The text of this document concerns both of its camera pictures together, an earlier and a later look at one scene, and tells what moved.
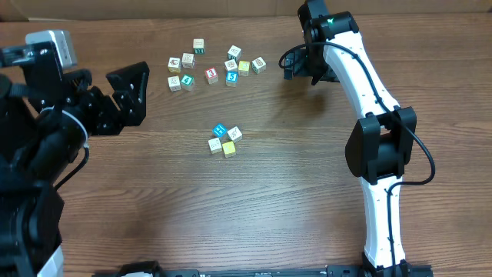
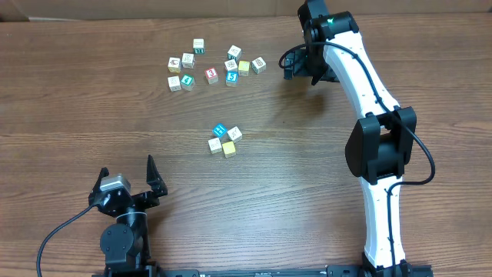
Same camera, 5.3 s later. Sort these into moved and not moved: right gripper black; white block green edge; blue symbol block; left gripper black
Moved: left gripper black
Not moved: blue symbol block; white block green edge; right gripper black
